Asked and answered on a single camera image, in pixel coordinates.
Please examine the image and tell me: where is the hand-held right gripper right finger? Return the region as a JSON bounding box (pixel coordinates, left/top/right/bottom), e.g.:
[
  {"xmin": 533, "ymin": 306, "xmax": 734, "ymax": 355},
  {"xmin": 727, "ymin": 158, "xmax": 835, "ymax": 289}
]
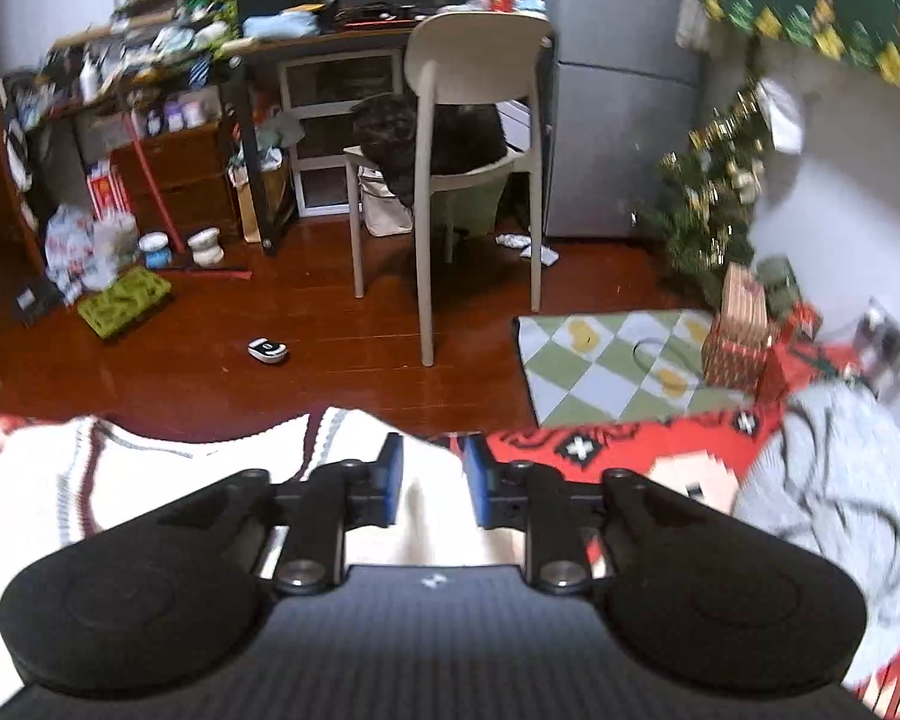
[{"xmin": 461, "ymin": 435, "xmax": 722, "ymax": 593}]

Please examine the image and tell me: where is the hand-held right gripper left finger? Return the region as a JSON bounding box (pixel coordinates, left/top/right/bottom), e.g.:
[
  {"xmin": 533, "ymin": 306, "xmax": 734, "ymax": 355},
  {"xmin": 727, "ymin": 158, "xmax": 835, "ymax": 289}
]
[{"xmin": 141, "ymin": 431, "xmax": 406, "ymax": 595}]

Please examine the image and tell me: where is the white knit vest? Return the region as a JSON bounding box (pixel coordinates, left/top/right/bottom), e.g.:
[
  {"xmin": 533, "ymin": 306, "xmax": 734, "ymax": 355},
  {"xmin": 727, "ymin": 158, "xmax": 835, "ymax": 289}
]
[{"xmin": 0, "ymin": 406, "xmax": 616, "ymax": 720}]

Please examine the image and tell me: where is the red patterned blanket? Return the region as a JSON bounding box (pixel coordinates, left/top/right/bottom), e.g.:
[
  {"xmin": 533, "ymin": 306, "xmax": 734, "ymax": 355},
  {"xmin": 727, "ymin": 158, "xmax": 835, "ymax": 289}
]
[{"xmin": 0, "ymin": 412, "xmax": 900, "ymax": 720}]

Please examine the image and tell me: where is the green checked rug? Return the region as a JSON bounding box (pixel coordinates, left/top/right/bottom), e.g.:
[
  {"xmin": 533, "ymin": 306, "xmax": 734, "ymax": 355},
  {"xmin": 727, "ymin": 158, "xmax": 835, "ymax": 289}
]
[{"xmin": 514, "ymin": 307, "xmax": 758, "ymax": 428}]

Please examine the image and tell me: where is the white crumpled paper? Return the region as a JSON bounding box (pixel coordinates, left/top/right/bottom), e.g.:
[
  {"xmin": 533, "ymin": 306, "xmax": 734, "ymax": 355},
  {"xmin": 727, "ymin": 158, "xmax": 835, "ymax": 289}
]
[{"xmin": 495, "ymin": 232, "xmax": 560, "ymax": 267}]

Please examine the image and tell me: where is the beige tote bag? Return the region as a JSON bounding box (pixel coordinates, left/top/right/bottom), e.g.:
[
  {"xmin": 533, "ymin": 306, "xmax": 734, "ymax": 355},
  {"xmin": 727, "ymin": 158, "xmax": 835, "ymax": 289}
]
[{"xmin": 358, "ymin": 165, "xmax": 415, "ymax": 237}]

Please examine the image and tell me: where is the brown striped gift box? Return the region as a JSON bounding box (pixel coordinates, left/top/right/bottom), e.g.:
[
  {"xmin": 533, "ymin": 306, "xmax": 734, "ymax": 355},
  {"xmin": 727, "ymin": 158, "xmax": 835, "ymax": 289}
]
[{"xmin": 701, "ymin": 262, "xmax": 770, "ymax": 391}]

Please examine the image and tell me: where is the white pet bowl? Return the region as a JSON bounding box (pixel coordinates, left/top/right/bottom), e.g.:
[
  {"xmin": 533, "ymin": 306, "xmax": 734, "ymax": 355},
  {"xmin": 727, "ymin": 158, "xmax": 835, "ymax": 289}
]
[{"xmin": 187, "ymin": 227, "xmax": 226, "ymax": 267}]

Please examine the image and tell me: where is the brown paper bag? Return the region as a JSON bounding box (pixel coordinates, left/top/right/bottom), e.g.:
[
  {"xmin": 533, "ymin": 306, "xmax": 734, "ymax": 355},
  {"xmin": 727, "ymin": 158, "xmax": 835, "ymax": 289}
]
[{"xmin": 229, "ymin": 157, "xmax": 293, "ymax": 242}]

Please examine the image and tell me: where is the green egg tray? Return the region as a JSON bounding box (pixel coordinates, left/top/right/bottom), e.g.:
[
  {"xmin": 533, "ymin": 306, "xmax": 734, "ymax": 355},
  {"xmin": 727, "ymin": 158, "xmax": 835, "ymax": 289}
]
[{"xmin": 77, "ymin": 268, "xmax": 173, "ymax": 340}]

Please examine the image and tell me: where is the red gift box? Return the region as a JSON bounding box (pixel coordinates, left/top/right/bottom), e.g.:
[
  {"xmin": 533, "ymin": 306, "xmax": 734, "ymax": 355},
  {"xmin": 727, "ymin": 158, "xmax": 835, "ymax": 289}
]
[{"xmin": 757, "ymin": 300, "xmax": 824, "ymax": 400}]

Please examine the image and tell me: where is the black cat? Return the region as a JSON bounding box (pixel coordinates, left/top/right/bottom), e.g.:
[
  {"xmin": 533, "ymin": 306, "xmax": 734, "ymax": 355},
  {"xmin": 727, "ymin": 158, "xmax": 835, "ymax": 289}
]
[{"xmin": 351, "ymin": 94, "xmax": 509, "ymax": 207}]

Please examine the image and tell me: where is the small Christmas tree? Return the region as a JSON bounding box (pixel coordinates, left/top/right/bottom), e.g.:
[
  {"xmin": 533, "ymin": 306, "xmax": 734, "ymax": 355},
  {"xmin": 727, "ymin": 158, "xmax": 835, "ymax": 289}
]
[{"xmin": 637, "ymin": 79, "xmax": 770, "ymax": 293}]

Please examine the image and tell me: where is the grey garment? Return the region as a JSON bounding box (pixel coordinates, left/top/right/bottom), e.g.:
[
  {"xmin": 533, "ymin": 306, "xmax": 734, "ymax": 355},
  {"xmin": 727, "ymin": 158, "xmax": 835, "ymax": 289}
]
[{"xmin": 735, "ymin": 382, "xmax": 900, "ymax": 661}]

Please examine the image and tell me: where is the green gift box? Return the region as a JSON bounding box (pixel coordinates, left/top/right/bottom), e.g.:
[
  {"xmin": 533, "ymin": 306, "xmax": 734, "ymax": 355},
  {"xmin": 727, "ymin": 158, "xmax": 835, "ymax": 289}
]
[{"xmin": 757, "ymin": 259, "xmax": 800, "ymax": 316}]

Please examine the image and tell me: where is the wooden drawer cabinet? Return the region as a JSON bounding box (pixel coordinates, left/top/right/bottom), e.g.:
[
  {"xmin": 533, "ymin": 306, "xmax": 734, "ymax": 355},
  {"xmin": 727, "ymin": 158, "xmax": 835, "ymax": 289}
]
[{"xmin": 112, "ymin": 120, "xmax": 241, "ymax": 241}]

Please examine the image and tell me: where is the grey refrigerator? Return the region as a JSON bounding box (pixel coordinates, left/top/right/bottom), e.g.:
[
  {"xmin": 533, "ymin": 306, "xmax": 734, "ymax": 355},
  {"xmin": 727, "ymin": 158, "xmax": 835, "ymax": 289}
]
[{"xmin": 514, "ymin": 0, "xmax": 710, "ymax": 241}]

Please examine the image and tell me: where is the crumpled plastic bag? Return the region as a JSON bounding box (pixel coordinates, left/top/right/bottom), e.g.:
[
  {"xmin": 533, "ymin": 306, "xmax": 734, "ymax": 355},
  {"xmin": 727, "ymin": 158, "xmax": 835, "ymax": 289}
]
[{"xmin": 45, "ymin": 202, "xmax": 140, "ymax": 293}]

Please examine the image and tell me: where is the red broom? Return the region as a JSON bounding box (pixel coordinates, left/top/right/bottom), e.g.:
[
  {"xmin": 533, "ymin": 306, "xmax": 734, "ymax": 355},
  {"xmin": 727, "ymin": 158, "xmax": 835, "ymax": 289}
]
[{"xmin": 127, "ymin": 109, "xmax": 252, "ymax": 280}]

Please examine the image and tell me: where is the white drawer unit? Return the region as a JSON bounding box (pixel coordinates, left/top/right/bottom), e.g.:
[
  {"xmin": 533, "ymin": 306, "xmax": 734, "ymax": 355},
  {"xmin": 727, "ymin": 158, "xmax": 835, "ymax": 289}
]
[{"xmin": 277, "ymin": 49, "xmax": 406, "ymax": 215}]

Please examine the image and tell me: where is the red and white carton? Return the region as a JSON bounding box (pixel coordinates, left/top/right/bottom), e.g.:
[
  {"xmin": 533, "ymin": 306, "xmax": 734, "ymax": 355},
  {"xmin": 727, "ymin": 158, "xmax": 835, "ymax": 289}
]
[{"xmin": 86, "ymin": 161, "xmax": 132, "ymax": 222}]

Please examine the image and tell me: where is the beige plastic chair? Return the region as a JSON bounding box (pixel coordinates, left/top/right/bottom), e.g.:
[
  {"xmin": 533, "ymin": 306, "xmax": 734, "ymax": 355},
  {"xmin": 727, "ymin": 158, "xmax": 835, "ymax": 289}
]
[{"xmin": 343, "ymin": 11, "xmax": 556, "ymax": 368}]

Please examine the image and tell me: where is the dark desk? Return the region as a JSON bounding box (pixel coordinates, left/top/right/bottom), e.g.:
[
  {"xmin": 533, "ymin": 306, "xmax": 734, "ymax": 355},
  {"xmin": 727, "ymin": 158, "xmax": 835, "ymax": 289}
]
[{"xmin": 217, "ymin": 11, "xmax": 556, "ymax": 256}]

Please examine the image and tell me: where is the white hanging cloth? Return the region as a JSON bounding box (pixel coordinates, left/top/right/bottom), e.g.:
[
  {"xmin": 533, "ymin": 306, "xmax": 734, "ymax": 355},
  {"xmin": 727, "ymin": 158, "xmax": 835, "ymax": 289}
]
[{"xmin": 761, "ymin": 79, "xmax": 807, "ymax": 155}]

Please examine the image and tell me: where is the cluttered shelf rack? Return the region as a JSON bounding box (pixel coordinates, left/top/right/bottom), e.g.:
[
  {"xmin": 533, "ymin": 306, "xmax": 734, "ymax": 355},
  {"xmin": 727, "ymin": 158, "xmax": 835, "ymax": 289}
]
[{"xmin": 0, "ymin": 0, "xmax": 241, "ymax": 271}]

